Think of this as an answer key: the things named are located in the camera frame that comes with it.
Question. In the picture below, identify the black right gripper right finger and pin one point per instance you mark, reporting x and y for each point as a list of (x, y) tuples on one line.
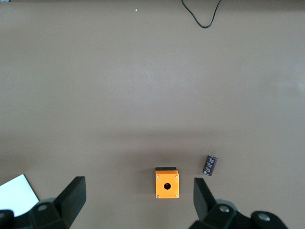
[(209, 207)]

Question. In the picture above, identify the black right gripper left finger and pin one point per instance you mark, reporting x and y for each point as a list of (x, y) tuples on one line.
[(69, 200)]

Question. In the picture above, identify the dark cylindrical capacitor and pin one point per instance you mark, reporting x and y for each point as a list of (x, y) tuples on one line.
[(210, 165)]

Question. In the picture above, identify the white paper sheet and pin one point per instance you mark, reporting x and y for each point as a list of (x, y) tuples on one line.
[(16, 198)]

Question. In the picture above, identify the orange button enclosure box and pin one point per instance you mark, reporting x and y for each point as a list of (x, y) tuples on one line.
[(167, 183)]

